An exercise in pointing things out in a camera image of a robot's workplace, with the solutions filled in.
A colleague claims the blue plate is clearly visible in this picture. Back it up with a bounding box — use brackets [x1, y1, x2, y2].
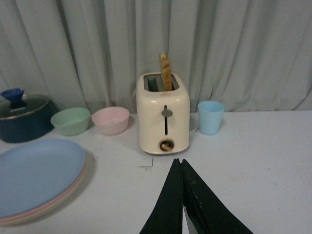
[0, 139, 85, 221]

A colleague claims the grey curtain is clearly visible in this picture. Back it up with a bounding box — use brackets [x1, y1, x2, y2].
[0, 0, 312, 112]

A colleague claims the dark blue saucepan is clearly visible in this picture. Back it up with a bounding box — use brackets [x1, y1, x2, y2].
[0, 100, 58, 143]

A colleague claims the cream plate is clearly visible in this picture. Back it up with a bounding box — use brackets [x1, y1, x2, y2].
[0, 170, 88, 227]

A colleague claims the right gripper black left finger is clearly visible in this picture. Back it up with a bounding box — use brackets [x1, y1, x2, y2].
[140, 159, 183, 234]

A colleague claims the toast slice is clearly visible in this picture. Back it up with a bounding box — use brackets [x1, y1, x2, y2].
[159, 53, 172, 91]

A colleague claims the glass pot lid, blue knob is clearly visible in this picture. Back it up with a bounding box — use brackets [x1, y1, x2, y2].
[0, 88, 50, 120]

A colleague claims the green bowl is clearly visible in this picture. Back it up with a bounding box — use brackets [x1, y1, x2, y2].
[50, 107, 91, 136]

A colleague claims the pink plate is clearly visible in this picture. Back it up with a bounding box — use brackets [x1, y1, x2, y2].
[0, 163, 87, 224]

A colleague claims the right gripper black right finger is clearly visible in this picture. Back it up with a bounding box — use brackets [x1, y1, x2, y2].
[182, 159, 252, 234]

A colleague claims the pink bowl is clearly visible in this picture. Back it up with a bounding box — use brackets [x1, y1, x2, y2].
[92, 107, 130, 135]

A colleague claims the cream toaster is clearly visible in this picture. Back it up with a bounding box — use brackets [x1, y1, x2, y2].
[136, 73, 190, 155]

